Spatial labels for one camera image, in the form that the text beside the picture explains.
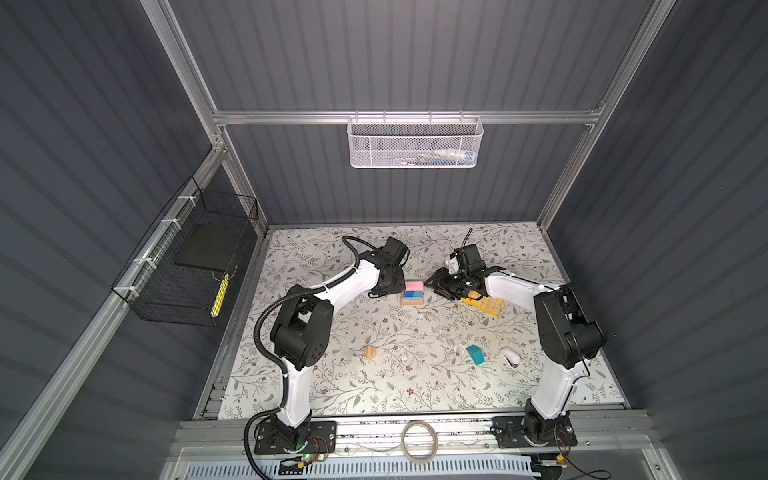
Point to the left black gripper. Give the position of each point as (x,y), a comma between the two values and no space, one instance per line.
(399,286)

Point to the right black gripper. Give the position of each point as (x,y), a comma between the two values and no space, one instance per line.
(439,283)

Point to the pink block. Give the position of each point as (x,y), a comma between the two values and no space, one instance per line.
(414,286)

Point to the teal green block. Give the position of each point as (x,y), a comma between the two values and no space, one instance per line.
(476,354)

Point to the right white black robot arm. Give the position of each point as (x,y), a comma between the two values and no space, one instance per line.
(568,338)

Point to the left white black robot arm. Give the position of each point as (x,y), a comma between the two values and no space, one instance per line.
(294,331)

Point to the yellow calculator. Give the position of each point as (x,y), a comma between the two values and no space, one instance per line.
(490,305)

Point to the small white device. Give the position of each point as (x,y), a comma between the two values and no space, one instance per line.
(512,358)

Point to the markers in white basket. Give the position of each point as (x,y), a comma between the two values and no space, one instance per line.
(440,157)

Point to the clear tape roll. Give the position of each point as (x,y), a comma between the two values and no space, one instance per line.
(426,447)

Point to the yellow marker pen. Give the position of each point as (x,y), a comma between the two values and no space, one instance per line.
(220,296)

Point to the black pad in basket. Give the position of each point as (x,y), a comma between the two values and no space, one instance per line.
(213,248)

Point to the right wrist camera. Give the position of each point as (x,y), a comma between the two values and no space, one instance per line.
(453,263)

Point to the white wire mesh basket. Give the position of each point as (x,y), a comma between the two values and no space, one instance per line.
(377,143)

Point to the black wire basket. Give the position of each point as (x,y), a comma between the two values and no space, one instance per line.
(187,271)

